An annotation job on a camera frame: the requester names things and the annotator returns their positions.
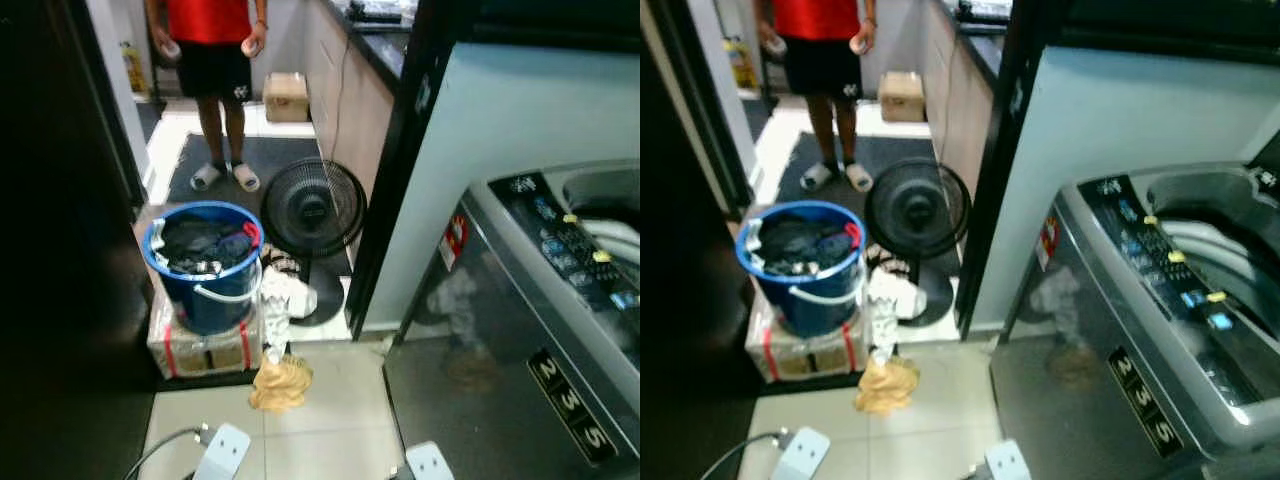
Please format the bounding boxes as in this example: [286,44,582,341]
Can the dark clothes pile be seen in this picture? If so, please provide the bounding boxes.
[158,212,256,276]
[755,213,859,276]

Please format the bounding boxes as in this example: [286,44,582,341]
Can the grey top-load washing machine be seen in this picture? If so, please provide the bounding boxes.
[988,130,1280,480]
[383,158,641,471]

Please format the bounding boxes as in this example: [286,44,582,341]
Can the blue plastic bucket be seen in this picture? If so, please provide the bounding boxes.
[141,200,266,336]
[735,200,869,339]

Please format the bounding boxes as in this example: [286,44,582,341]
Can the yellow plastic bottle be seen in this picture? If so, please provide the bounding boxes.
[728,37,759,91]
[120,40,149,96]

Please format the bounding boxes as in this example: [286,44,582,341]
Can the cardboard box with red tape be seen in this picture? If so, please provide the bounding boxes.
[745,300,869,384]
[147,290,266,379]

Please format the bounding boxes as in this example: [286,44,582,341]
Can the white cloth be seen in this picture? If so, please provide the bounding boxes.
[258,262,319,351]
[865,268,926,361]

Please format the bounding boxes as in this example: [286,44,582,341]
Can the dark floor mat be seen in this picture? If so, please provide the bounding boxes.
[165,133,323,206]
[775,132,941,201]

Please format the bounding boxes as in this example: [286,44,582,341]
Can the black floor fan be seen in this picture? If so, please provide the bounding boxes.
[865,158,973,329]
[260,157,368,326]

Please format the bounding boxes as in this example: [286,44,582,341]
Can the person in red shirt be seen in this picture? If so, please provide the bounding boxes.
[755,0,879,193]
[145,0,271,193]

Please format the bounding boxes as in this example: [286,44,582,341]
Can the tan cloth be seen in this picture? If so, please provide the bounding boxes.
[853,355,921,418]
[248,355,313,414]

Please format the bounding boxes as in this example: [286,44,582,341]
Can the small plain cardboard box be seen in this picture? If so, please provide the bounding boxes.
[878,70,927,124]
[262,72,311,124]

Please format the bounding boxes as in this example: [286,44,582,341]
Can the beige cabinet with black countertop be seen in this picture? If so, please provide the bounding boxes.
[300,0,411,201]
[920,0,1006,191]

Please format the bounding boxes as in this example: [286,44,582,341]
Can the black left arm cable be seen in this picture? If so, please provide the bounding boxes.
[122,425,215,480]
[698,428,791,480]

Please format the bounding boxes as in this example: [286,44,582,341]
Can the black door frame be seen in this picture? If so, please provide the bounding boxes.
[345,0,476,339]
[955,0,1066,339]

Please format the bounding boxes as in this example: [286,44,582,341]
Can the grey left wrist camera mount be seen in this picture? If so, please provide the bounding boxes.
[192,422,251,480]
[770,427,831,480]

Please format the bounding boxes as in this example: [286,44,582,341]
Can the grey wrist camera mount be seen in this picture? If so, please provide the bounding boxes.
[192,422,251,480]
[403,441,456,480]
[985,440,1033,480]
[770,427,831,480]

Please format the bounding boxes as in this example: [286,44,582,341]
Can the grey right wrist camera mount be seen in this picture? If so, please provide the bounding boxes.
[403,441,456,480]
[985,440,1033,480]

